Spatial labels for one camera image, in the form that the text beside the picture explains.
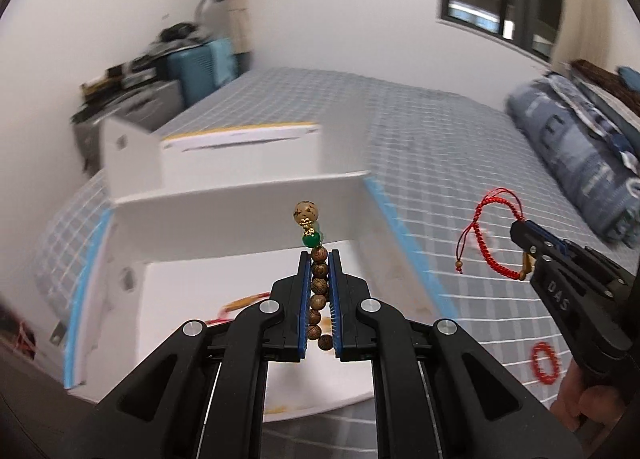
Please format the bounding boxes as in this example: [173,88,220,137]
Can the red cord bracelet amber bead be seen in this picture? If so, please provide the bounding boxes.
[205,292,270,327]

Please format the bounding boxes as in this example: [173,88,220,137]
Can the blue lettered folded duvet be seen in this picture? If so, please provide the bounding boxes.
[506,73,639,248]

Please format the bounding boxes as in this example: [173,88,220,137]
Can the grey checked bed sheet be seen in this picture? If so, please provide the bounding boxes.
[35,68,639,458]

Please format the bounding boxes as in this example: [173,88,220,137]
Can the stacked patterned pillows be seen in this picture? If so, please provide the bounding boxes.
[544,70,639,175]

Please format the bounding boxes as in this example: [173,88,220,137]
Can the brown patterned blanket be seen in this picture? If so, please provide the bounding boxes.
[570,59,640,114]

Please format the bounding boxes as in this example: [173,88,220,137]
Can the red cord bracelet gold tube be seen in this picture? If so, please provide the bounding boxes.
[454,187,534,281]

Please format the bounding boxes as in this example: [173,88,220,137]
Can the teal suitcase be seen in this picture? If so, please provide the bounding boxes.
[166,38,238,108]

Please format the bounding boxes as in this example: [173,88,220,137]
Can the blue and yellow cardboard box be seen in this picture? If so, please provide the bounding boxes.
[63,120,456,401]

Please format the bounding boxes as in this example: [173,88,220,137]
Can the person's right hand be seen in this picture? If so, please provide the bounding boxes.
[550,361,626,431]

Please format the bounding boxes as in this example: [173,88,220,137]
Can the large red bead bracelet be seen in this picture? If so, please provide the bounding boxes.
[530,341,563,385]

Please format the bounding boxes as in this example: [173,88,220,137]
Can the brown wooden bead bracelet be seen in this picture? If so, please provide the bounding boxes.
[292,199,335,352]

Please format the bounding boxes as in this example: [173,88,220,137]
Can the grey suitcase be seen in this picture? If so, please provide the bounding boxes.
[70,81,184,175]

